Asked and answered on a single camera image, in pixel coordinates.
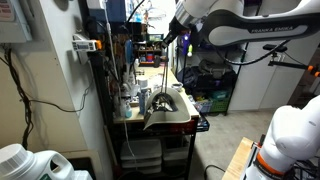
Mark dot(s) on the black bottle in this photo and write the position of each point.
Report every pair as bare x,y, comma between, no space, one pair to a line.
156,61

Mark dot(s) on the green plastic basket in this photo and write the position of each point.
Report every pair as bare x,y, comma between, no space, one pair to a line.
220,105

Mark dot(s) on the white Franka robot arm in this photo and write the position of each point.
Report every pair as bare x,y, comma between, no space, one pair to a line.
233,36

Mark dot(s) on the teal plastic box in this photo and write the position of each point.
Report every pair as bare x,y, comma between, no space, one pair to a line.
219,94

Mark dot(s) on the white spray can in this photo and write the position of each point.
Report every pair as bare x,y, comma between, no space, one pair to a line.
143,96

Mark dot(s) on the white detergent jug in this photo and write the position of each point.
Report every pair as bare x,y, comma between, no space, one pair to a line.
20,166

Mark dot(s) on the blue white basket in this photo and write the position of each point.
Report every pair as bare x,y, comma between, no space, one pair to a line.
203,106

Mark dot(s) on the white orange meter device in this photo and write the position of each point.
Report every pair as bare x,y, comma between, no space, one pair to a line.
83,45

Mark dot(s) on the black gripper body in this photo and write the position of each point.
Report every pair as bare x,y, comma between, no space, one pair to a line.
176,29

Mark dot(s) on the grey plastic drawer unit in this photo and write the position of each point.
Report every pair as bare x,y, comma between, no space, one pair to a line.
141,156
176,156

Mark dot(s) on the small blue bottle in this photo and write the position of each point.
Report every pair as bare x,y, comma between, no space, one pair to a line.
128,111

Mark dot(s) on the dark backpack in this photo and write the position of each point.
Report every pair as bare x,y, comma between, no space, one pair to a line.
193,78

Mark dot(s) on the small wooden organizer shelf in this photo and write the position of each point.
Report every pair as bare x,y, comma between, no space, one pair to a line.
150,53

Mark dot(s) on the red metal toolbox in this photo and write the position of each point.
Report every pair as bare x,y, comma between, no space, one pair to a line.
191,127

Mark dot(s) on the blue box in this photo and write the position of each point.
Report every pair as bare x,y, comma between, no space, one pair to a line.
116,10

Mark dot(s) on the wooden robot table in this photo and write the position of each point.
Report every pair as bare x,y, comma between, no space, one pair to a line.
236,160

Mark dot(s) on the clear plastic bags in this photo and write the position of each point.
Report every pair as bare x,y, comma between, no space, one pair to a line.
156,81

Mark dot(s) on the grey bag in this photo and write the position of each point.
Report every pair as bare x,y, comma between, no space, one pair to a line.
213,68

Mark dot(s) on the wooden top workbench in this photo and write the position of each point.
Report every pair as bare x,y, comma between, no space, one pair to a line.
133,119

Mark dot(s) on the blue brush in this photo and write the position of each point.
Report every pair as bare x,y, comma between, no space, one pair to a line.
129,50

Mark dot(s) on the grey electrical panel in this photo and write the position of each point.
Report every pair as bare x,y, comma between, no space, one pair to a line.
13,26

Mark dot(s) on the open tool drawer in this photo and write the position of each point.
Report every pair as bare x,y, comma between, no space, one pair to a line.
203,125

